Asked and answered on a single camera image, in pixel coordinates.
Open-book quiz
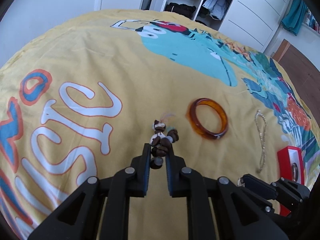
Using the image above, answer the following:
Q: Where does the wooden headboard panel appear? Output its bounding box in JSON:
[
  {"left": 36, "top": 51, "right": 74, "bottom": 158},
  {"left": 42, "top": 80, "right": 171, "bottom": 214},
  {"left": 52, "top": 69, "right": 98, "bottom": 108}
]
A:
[{"left": 273, "top": 39, "right": 320, "bottom": 123}]

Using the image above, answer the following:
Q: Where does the red white jewelry box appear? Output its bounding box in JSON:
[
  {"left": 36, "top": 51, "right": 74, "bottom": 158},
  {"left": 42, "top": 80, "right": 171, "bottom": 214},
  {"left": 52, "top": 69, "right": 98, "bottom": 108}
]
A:
[{"left": 277, "top": 146, "right": 307, "bottom": 216}]

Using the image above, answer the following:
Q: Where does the brown white beaded bracelet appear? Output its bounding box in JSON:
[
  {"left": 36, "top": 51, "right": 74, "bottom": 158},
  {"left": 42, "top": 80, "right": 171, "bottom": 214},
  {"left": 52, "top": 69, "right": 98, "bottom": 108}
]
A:
[{"left": 149, "top": 113, "right": 180, "bottom": 170}]

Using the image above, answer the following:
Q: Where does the open white wardrobe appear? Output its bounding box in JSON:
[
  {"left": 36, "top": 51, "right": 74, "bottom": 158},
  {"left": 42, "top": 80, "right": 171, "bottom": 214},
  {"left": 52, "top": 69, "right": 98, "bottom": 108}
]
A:
[{"left": 150, "top": 0, "right": 290, "bottom": 52}]

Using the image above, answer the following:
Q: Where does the yellow dino print duvet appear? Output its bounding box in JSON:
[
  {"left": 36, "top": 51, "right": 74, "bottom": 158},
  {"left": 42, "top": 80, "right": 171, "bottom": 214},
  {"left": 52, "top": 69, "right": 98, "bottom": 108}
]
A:
[{"left": 1, "top": 10, "right": 319, "bottom": 239}]

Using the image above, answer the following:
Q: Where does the silver chain necklace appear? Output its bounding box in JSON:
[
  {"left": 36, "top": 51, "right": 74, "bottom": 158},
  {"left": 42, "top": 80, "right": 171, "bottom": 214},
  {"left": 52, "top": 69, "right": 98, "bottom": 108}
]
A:
[{"left": 254, "top": 109, "right": 267, "bottom": 173}]

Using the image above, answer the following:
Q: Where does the teal hanging cloth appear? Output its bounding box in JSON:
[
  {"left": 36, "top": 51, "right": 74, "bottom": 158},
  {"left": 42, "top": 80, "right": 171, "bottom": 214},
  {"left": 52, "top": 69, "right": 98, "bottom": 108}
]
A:
[{"left": 281, "top": 0, "right": 308, "bottom": 36}]

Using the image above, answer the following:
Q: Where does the amber resin bangle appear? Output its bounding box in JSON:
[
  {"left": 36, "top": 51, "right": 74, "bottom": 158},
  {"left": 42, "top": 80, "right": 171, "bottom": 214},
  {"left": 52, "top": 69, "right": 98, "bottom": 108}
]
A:
[{"left": 186, "top": 98, "right": 228, "bottom": 140}]

